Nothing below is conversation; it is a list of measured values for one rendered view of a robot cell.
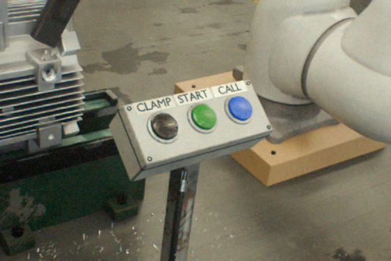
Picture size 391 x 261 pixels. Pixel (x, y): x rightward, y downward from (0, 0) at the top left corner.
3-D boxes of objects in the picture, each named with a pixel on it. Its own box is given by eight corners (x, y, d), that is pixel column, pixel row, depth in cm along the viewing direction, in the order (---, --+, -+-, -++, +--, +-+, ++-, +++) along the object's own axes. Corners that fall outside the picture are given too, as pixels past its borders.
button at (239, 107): (229, 128, 67) (237, 121, 66) (218, 104, 68) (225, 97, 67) (249, 122, 69) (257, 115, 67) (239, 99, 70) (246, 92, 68)
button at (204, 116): (192, 137, 65) (200, 130, 63) (181, 112, 65) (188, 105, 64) (214, 131, 66) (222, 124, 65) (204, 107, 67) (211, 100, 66)
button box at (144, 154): (129, 183, 64) (147, 165, 59) (106, 124, 66) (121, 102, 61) (253, 147, 73) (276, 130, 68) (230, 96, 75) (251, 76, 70)
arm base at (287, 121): (267, 71, 128) (272, 47, 125) (344, 121, 114) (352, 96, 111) (199, 88, 119) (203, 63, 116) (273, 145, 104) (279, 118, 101)
